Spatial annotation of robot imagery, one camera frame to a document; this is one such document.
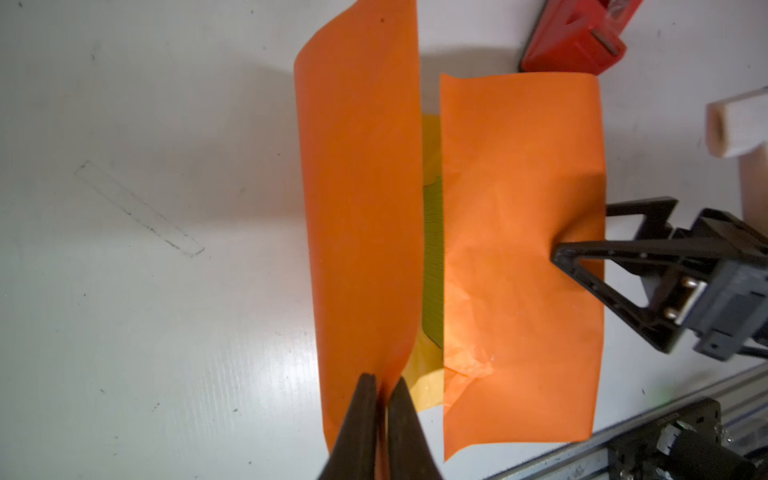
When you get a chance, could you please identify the red tape dispenser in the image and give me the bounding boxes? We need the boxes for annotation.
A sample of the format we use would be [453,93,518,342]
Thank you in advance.
[519,0,642,76]

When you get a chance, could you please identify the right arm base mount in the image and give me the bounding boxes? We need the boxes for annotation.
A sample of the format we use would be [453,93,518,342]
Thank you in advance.
[607,398,767,479]

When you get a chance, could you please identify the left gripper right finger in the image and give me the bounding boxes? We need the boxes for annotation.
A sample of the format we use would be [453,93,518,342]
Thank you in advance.
[386,378,443,480]

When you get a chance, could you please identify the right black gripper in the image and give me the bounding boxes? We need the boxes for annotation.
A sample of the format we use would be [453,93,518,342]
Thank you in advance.
[551,196,767,361]

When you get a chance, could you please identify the aluminium front rail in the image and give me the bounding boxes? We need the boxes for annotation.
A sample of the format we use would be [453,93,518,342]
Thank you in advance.
[492,363,767,479]

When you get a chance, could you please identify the green gift box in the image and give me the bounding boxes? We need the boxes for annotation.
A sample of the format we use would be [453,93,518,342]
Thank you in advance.
[422,176,444,349]

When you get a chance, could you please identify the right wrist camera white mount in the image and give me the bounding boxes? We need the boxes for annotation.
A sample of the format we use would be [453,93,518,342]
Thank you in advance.
[705,87,767,234]

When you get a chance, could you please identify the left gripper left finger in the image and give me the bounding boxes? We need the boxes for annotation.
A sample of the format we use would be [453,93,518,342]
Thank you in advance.
[318,373,379,480]

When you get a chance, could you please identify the yellow orange wrapping paper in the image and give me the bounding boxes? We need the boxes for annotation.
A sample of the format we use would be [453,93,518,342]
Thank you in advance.
[294,1,606,456]

